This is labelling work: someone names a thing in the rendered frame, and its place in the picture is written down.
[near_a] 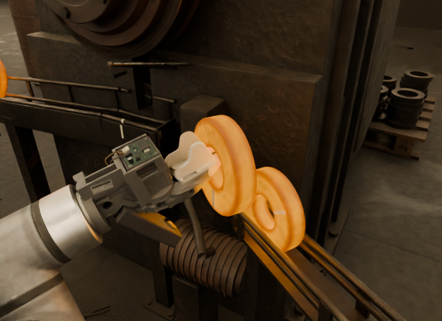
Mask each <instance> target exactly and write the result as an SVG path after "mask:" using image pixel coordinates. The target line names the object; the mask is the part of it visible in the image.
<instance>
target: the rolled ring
mask: <svg viewBox="0 0 442 321"><path fill-rule="evenodd" d="M7 84H8V81H7V72H6V69H5V66H4V64H3V62H2V61H1V59H0V97H2V98H5V95H6V92H7Z"/></svg>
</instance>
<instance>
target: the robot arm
mask: <svg viewBox="0 0 442 321"><path fill-rule="evenodd" d="M112 151H113V153H111V154H110V155H108V156H107V157H106V158H105V163H106V159H107V158H108V157H110V156H111V155H113V154H114V156H112V160H111V161H110V165H108V164H107V163H106V164H107V166H106V167H104V168H102V169H100V170H98V171H96V172H94V173H92V174H90V175H88V176H85V174H84V173H83V172H80V173H78V174H76V175H74V176H73V179H74V181H75V182H76V187H75V186H74V185H71V184H69V185H67V186H65V187H63V188H61V189H59V190H57V191H55V192H53V193H51V194H49V195H47V196H45V197H43V198H41V199H40V200H38V201H36V202H34V203H32V204H30V205H28V206H26V207H24V208H22V209H20V210H18V211H16V212H14V213H12V214H10V215H8V216H6V217H4V218H2V219H0V321H85V319H84V317H83V315H82V313H81V311H80V309H79V307H78V305H77V304H76V302H75V300H74V298H73V296H72V294H71V292H70V290H69V288H68V286H67V284H66V282H65V280H64V278H63V276H62V274H61V271H60V270H59V267H60V266H62V265H64V264H65V263H67V262H69V261H71V260H73V259H75V258H76V257H78V256H80V255H82V254H83V253H85V252H87V251H89V250H90V249H92V248H94V247H96V246H98V245H100V244H101V243H102V242H103V234H105V233H106V232H108V231H110V230H112V226H111V223H110V221H109V218H108V217H110V216H112V215H113V217H114V220H115V222H116V223H117V224H120V225H122V226H124V227H127V228H129V229H131V230H133V231H135V232H138V233H140V234H143V235H145V236H147V237H150V238H151V239H154V240H156V241H159V242H161V243H163V244H165V245H168V246H170V247H175V246H177V244H178V243H179V242H180V240H181V239H182V234H181V233H180V231H179V229H178V228H177V226H176V224H175V223H174V221H172V220H171V219H169V218H167V217H165V216H163V215H161V214H159V213H157V212H158V211H160V210H163V209H166V208H168V207H169V208H172V207H173V206H174V205H176V204H178V203H181V202H183V201H185V200H187V199H189V198H190V197H192V196H194V195H195V194H196V193H197V192H198V191H199V190H200V189H201V188H202V187H203V186H204V185H205V184H206V183H207V182H208V181H209V180H210V177H211V176H212V175H213V174H214V173H215V172H216V171H217V169H218V168H219V166H220V165H221V163H220V159H219V158H218V155H217V154H216V151H215V150H214V149H213V148H212V147H206V145H205V144H204V143H203V142H201V141H199V139H198V138H197V136H196V135H195V134H194V133H193V132H185V133H183V134H182V135H181V136H180V142H179V147H178V149H177V150H176V151H174V152H173V153H170V154H169V155H168V156H167V157H166V159H165V160H164V159H163V157H162V155H161V153H160V151H159V150H158V149H157V147H156V146H155V144H154V143H153V142H152V141H151V139H150V138H149V137H147V135H146V134H143V135H142V136H139V137H137V138H135V139H133V140H131V141H129V142H127V143H125V144H123V145H121V146H119V147H117V148H115V149H113V150H112ZM112 161H114V163H112V164H111V162H112ZM172 175H173V176H174V177H175V178H176V179H177V180H178V182H173V181H172Z"/></svg>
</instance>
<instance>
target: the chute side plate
mask: <svg viewBox="0 0 442 321"><path fill-rule="evenodd" d="M2 116H4V117H7V118H10V119H12V120H13V122H14V125H15V126H19V127H22V128H28V129H31V130H37V131H41V132H47V133H50V134H56V135H59V136H65V137H71V138H74V139H80V140H83V141H89V142H92V143H98V144H101V145H107V146H109V147H113V148H117V147H119V146H121V145H123V144H125V143H127V142H129V141H131V140H133V139H135V138H137V137H139V136H142V135H143V134H146V135H147V137H149V138H150V139H151V141H152V142H153V143H154V144H155V146H156V147H157V138H156V133H154V132H150V131H147V130H142V129H140V128H136V127H133V126H129V125H126V124H122V123H119V122H115V121H112V120H107V119H105V118H100V117H95V116H88V115H83V114H76V113H71V112H64V111H56V110H52V109H44V108H39V107H32V106H28V105H20V104H16V103H8V102H4V101H0V123H4V121H3V117H2ZM120 125H122V131H123V136H124V138H122V134H121V129H120Z"/></svg>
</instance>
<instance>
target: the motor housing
mask: <svg viewBox="0 0 442 321"><path fill-rule="evenodd" d="M175 224H176V226H177V228H178V229H179V231H180V233H181V234H182V239H181V240H180V242H179V243H178V244H177V246H175V247H170V246H168V245H165V244H163V243H160V247H159V253H160V260H161V262H162V263H163V265H165V266H166V267H167V268H168V269H170V270H172V271H174V272H175V273H174V274H173V275H172V287H173V294H174V306H175V313H176V321H218V293H220V294H222V295H223V294H224V296H226V297H233V298H234V299H235V298H237V297H239V296H240V295H244V294H245V277H246V264H247V246H246V245H245V244H244V242H242V241H241V240H240V239H237V238H235V237H232V236H230V235H226V234H225V233H222V232H219V231H217V230H214V229H212V228H209V227H207V226H204V225H202V224H201V228H202V232H203V238H204V242H205V249H207V248H209V247H214V248H215V249H216V253H215V255H214V256H212V257H210V258H208V259H206V260H201V259H199V258H198V256H197V249H196V244H195V237H194V233H193V225H192V223H191V220H188V219H187V220H185V219H179V220H177V221H176V222H175Z"/></svg>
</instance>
